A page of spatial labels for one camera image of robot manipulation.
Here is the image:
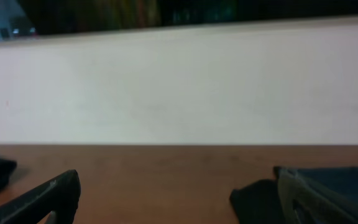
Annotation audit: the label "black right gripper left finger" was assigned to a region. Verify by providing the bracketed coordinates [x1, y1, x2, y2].
[0, 170, 81, 224]

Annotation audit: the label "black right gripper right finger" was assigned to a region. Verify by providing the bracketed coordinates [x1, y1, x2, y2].
[273, 166, 358, 223]

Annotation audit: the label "dark blue shorts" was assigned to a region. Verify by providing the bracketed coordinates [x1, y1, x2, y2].
[296, 167, 358, 206]

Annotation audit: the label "black garment pile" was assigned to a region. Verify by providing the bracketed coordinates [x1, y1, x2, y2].
[229, 179, 286, 224]

